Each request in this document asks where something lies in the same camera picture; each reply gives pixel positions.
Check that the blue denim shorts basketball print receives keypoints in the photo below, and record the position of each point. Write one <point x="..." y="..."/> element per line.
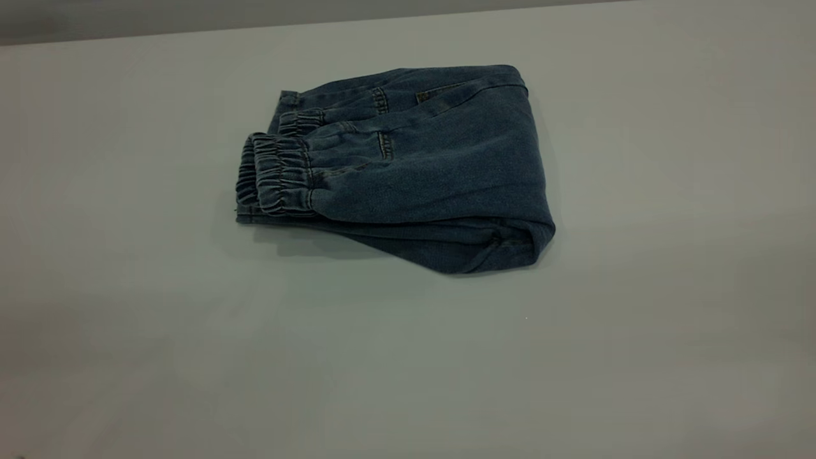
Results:
<point x="433" y="172"/>

